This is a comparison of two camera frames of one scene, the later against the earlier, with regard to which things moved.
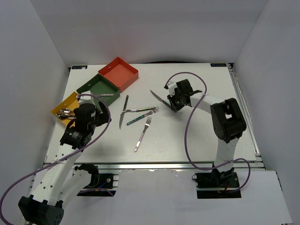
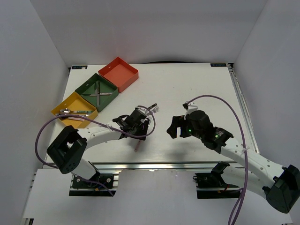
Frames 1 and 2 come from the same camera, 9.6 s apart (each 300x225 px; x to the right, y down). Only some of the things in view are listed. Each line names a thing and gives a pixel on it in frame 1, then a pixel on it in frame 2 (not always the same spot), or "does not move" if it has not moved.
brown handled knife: [122, 115] → [98, 95]
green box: [102, 90] does not move
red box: [119, 73] does not move
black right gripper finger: [172, 107] → [178, 121]
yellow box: [71, 102] does not move
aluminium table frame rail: [258, 164] does not move
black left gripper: [104, 116] → [143, 132]
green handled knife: [161, 101] → [95, 86]
